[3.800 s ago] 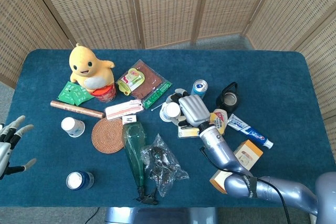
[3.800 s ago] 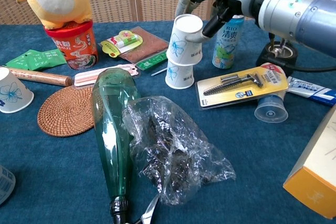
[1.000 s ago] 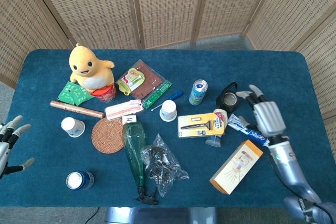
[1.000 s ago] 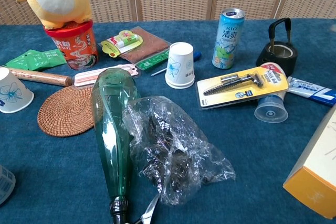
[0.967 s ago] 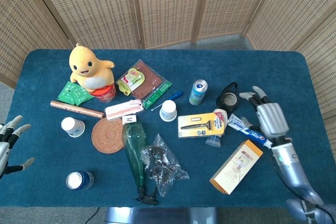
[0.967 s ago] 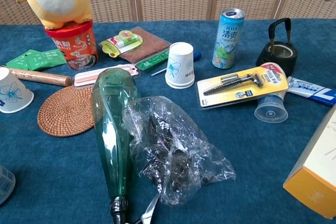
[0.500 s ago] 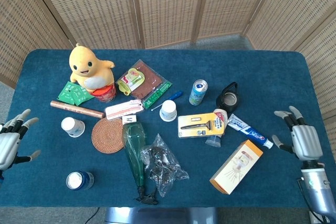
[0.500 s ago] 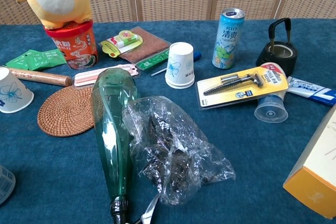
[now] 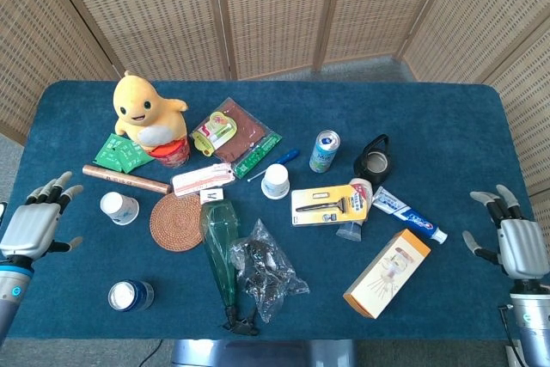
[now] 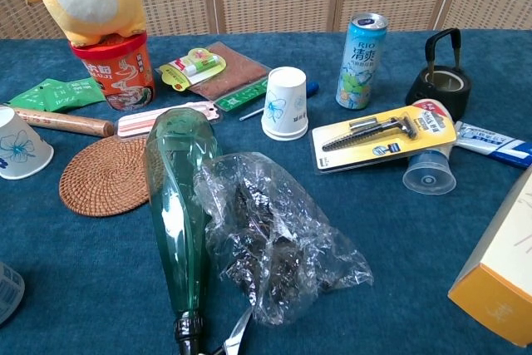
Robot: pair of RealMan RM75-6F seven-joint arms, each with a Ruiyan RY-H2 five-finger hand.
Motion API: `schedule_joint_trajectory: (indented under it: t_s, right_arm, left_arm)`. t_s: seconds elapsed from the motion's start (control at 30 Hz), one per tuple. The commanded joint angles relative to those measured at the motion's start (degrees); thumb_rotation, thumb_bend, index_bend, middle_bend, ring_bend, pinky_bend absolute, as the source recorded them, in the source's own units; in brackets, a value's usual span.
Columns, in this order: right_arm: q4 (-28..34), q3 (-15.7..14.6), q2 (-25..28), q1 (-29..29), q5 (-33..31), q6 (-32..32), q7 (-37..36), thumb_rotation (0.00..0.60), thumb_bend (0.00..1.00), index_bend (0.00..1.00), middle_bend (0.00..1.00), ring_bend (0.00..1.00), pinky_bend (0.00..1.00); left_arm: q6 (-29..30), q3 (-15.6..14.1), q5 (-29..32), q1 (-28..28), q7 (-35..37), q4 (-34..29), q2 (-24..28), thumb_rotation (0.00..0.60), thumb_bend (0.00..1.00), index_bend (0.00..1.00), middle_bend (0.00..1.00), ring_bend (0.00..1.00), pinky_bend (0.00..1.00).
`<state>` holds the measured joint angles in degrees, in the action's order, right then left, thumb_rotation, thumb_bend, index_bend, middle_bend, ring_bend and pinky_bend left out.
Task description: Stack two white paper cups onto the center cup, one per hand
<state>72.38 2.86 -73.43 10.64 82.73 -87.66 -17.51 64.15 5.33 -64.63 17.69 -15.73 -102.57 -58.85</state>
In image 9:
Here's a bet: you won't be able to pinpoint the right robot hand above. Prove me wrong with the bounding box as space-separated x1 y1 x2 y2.
461 184 550 281

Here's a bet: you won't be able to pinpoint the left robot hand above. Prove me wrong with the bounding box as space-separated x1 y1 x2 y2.
0 171 85 261

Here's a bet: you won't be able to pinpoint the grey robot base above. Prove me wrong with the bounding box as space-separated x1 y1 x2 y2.
170 338 358 367

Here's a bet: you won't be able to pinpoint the red instant noodle cup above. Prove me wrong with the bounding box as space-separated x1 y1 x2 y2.
148 137 192 169

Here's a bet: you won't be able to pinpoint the copper brown tube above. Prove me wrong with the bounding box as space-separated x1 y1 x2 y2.
81 163 173 195

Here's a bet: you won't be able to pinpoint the green sachet packet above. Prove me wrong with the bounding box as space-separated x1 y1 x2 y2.
93 133 132 172
121 142 156 174

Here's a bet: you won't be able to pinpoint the white blue toothpaste tube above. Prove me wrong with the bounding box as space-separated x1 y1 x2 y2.
371 186 449 244

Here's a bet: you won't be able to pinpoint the orange white carton box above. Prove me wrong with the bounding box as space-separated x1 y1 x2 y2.
342 228 432 320

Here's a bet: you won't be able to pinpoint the round woven rattan coaster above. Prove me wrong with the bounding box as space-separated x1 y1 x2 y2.
149 193 205 253

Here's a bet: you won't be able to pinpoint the blue table cloth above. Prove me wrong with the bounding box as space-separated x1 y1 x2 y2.
0 79 550 341

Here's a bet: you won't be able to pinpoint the yellow plush toy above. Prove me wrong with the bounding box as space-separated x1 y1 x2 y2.
113 70 189 153

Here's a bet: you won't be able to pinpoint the pink white blister package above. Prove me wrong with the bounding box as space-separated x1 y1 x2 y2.
170 162 237 198

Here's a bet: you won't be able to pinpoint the small white card black clip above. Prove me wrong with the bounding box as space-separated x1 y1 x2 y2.
199 188 225 205

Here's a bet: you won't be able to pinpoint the green glass bottle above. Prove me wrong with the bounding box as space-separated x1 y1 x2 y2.
199 200 240 321

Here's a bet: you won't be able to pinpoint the lip balm on yellow card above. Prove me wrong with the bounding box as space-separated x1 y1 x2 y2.
190 111 239 157

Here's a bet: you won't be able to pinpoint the light blue Rio drink can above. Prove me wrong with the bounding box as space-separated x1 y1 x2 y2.
309 129 341 174

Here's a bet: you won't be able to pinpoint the razor in yellow package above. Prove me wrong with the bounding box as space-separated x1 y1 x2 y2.
290 184 371 228

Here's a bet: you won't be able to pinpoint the black metal clip tool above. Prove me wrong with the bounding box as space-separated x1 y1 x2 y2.
219 309 261 337

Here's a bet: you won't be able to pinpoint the clear plastic bag dark contents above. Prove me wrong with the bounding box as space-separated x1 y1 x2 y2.
229 217 311 324

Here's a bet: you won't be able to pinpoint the woven folding screen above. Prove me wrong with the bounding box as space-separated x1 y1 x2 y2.
0 0 550 196

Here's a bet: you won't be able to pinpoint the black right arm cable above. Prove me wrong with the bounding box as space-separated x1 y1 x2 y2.
497 303 523 360

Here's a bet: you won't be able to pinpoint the black floor cable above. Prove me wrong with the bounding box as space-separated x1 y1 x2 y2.
136 338 165 367

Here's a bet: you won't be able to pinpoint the blue handled screwdriver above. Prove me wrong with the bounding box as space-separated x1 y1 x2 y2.
246 148 301 183

